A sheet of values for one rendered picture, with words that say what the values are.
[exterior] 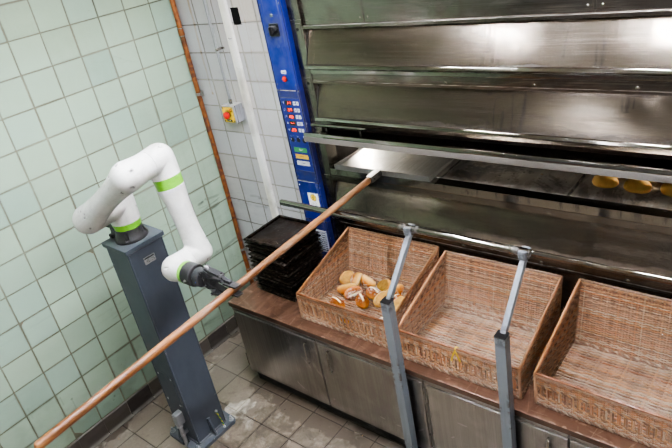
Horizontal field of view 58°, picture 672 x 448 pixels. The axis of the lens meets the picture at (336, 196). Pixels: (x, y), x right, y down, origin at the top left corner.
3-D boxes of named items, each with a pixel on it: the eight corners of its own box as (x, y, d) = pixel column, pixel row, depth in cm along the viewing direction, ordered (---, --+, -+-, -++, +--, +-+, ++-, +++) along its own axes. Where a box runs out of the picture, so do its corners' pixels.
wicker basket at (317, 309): (355, 268, 332) (347, 224, 320) (447, 292, 297) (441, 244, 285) (299, 318, 299) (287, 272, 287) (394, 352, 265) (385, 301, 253)
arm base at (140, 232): (97, 236, 280) (92, 225, 277) (124, 221, 289) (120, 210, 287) (126, 248, 263) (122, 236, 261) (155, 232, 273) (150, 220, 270)
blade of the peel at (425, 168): (429, 182, 274) (429, 176, 272) (334, 169, 307) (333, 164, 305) (464, 149, 298) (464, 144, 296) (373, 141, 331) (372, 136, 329)
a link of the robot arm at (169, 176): (130, 152, 234) (150, 149, 227) (153, 139, 244) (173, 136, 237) (148, 194, 240) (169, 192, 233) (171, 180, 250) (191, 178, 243)
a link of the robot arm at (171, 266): (160, 283, 246) (152, 261, 241) (184, 266, 255) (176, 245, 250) (182, 291, 238) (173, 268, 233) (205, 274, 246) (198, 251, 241)
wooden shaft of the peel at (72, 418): (39, 454, 169) (35, 446, 168) (34, 450, 171) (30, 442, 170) (372, 183, 283) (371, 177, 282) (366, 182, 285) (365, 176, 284)
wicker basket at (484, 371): (449, 296, 294) (444, 248, 282) (566, 327, 260) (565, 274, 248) (396, 357, 261) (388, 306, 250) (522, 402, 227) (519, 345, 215)
